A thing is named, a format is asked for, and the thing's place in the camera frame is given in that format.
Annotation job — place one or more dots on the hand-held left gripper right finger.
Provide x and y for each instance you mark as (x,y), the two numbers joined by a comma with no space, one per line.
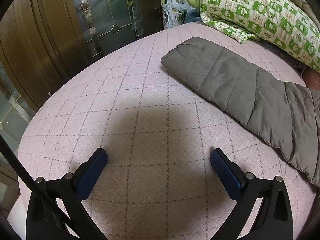
(225,177)

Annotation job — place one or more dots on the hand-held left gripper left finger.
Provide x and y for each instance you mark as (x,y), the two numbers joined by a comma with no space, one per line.
(92,172)

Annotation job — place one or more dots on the grey quilted down jacket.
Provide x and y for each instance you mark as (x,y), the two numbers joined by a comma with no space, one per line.
(237,80)

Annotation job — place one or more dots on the maroon sofa armrest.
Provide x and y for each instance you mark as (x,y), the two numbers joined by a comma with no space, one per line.
(313,80)

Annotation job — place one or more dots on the blue cloth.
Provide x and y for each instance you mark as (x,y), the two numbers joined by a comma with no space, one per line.
(192,15)

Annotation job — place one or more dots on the green checked pillow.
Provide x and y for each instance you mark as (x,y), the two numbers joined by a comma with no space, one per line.
(262,10)

